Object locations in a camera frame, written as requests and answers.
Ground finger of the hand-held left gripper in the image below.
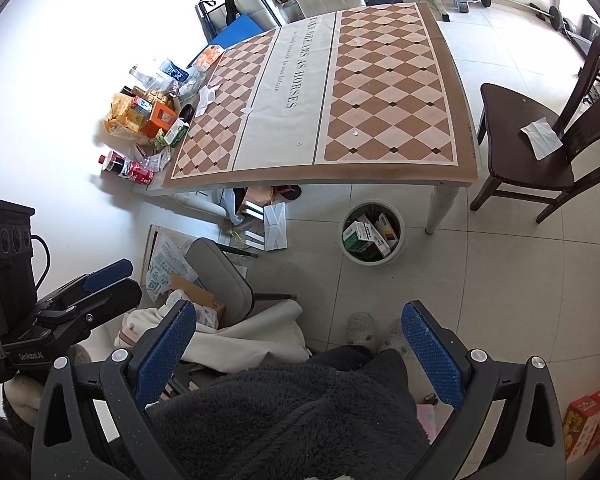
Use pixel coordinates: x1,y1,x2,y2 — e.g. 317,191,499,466
36,279,143,336
35,258,134,313

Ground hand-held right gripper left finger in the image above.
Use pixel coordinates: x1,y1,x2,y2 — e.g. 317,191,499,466
31,299,198,480

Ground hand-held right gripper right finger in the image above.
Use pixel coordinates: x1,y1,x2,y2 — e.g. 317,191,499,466
401,301,567,480

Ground white trash bin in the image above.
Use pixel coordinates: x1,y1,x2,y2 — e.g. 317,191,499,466
341,201,406,265

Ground grey fuzzy slipper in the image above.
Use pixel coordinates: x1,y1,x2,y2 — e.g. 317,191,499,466
380,320,411,356
347,312,378,348

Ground white printed plastic bag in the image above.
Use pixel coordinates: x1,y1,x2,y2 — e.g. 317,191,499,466
145,225,206,306

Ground brown cardboard box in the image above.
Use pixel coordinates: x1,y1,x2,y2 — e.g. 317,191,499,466
167,272,226,326

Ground pink cloth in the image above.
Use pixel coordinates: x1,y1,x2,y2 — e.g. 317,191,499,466
414,394,443,443

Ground grey cushioned chair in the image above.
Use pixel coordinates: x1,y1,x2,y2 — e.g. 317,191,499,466
185,237,298,331

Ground cream cloth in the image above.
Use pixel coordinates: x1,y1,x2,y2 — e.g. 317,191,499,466
115,300,311,376

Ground cola bottle red label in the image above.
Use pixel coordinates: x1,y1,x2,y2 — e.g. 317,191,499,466
98,150,156,184

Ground person's dark fleece jacket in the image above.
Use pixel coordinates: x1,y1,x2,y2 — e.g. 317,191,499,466
145,345,431,480

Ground checkered table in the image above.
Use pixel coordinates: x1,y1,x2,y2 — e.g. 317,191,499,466
130,1,482,236

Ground pile of assorted packets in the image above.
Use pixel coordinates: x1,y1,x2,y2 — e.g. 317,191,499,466
104,45,226,171

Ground white wooden stand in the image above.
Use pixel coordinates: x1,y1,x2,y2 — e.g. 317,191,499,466
245,200,288,253

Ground orange box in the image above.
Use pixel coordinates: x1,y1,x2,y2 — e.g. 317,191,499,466
142,101,177,136

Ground brown paper bag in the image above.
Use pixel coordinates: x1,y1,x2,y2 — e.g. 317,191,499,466
235,185,303,221

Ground crumpled white tissue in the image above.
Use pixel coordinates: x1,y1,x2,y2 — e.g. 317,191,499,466
194,86,222,117

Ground dark wooden chair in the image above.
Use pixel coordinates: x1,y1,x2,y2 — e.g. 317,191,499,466
470,35,600,224

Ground white paper sheet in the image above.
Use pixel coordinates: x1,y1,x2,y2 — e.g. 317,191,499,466
519,117,565,161

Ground chair with blue folder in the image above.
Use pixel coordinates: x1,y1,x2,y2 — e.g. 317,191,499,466
195,0,281,47

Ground black barbell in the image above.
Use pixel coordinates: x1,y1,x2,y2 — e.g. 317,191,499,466
530,4,578,36

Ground black cable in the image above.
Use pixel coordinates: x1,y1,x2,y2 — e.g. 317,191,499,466
31,234,51,286

